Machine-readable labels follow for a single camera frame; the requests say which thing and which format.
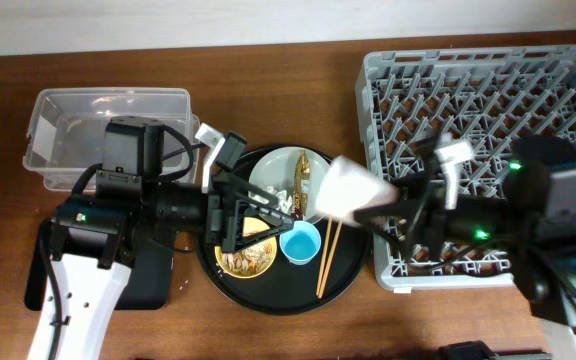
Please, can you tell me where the grey dishwasher rack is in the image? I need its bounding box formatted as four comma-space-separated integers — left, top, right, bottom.
355, 44, 576, 294

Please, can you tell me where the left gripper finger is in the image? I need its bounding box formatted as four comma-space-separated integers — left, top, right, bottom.
227, 207, 294, 253
227, 173, 279, 209

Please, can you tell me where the round black tray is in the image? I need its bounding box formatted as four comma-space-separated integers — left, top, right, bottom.
195, 144, 373, 317

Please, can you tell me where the black base device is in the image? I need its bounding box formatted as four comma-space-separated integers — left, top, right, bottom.
437, 341, 554, 360

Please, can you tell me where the right wooden chopstick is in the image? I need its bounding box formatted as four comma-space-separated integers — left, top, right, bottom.
320, 222, 343, 299

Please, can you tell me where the yellow bowl with food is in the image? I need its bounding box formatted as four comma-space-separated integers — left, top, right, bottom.
214, 237, 278, 279

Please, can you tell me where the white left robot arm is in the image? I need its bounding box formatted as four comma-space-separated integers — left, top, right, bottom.
28, 116, 294, 359

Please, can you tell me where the left wooden chopstick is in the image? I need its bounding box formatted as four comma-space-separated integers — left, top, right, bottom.
316, 217, 332, 299

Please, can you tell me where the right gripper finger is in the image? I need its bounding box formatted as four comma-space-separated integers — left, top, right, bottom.
353, 202, 406, 225
362, 223, 406, 250

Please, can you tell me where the gold snack wrapper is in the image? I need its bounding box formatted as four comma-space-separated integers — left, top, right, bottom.
293, 150, 311, 220

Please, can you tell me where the blue plastic cup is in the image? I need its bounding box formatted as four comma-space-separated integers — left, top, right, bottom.
279, 220, 322, 265

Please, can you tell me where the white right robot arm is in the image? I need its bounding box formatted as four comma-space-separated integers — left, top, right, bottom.
353, 135, 576, 359

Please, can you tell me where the wooden chopstick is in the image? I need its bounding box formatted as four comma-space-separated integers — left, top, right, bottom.
316, 217, 332, 299
320, 222, 343, 299

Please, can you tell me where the crumpled white tissue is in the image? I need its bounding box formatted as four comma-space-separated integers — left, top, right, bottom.
249, 186, 294, 215

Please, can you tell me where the black rectangular tray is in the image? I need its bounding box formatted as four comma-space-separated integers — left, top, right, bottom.
24, 221, 174, 311

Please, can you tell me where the pink plastic cup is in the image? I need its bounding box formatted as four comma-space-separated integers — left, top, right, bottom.
315, 156, 399, 227

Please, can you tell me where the black cable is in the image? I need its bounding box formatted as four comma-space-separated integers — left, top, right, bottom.
397, 129, 469, 281

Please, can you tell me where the grey plate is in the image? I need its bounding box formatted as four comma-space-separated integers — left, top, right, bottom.
249, 146, 330, 224

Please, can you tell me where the clear plastic bin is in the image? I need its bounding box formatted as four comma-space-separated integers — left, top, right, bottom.
23, 87, 200, 192

